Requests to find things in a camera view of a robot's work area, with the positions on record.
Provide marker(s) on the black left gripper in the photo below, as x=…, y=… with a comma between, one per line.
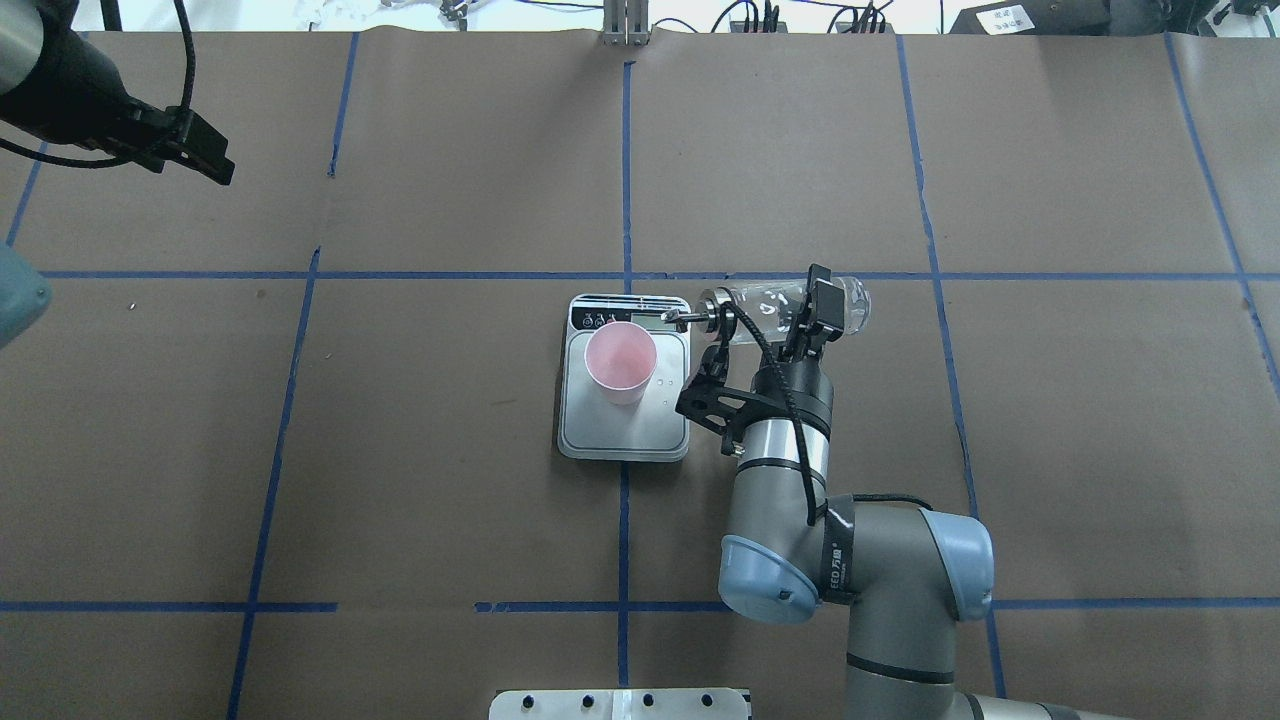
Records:
x=88, y=102

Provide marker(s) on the pink cup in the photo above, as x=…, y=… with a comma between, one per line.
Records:
x=621, y=358

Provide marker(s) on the aluminium frame post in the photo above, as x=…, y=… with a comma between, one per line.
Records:
x=626, y=23

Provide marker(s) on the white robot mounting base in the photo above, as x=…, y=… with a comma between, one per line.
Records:
x=623, y=703

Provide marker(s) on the glass sauce bottle steel cap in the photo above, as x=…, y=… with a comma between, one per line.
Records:
x=774, y=307

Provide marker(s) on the digital kitchen scale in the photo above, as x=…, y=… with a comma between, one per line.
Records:
x=648, y=429

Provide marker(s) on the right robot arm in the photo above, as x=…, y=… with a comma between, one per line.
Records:
x=908, y=574

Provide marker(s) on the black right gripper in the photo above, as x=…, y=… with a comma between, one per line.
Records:
x=806, y=392

